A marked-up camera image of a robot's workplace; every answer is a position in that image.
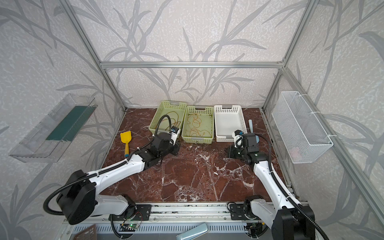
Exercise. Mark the brown perforated board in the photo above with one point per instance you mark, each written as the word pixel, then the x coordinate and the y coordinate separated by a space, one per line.
pixel 88 234

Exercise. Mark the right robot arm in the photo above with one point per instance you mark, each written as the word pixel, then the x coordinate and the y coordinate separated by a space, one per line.
pixel 287 217

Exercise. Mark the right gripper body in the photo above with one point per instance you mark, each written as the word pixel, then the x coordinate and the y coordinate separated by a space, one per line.
pixel 234 151

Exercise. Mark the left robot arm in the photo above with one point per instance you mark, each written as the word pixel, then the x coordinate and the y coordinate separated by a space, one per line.
pixel 81 198

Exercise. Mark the light blue plastic scoop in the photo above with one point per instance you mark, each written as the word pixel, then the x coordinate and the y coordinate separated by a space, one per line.
pixel 252 130

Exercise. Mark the clear plastic wall shelf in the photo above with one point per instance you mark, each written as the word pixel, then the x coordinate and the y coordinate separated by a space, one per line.
pixel 47 142

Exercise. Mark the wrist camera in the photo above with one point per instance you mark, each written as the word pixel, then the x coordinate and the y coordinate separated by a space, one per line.
pixel 174 134
pixel 238 136

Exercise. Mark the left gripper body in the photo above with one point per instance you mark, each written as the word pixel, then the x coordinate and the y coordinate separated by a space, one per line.
pixel 174 148

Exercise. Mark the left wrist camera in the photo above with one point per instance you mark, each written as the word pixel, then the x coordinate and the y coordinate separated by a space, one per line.
pixel 174 134

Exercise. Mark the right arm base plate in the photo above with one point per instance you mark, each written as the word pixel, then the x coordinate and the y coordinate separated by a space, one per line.
pixel 238 211

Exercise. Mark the white wire mesh basket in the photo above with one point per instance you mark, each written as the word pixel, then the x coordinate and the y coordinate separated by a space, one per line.
pixel 300 127

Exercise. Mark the light blue flat bar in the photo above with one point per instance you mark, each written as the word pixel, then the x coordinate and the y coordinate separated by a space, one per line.
pixel 194 232

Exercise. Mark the middle green perforated basket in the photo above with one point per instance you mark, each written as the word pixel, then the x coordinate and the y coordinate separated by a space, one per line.
pixel 199 125

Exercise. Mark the white perforated basket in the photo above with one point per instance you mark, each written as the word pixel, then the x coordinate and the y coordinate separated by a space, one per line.
pixel 228 119

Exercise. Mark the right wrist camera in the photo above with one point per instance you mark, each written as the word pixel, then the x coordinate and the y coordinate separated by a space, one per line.
pixel 238 136

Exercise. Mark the yellow plastic scoop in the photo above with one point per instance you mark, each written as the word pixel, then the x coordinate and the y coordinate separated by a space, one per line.
pixel 126 137

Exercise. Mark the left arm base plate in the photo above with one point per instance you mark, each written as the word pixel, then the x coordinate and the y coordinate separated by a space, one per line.
pixel 139 212

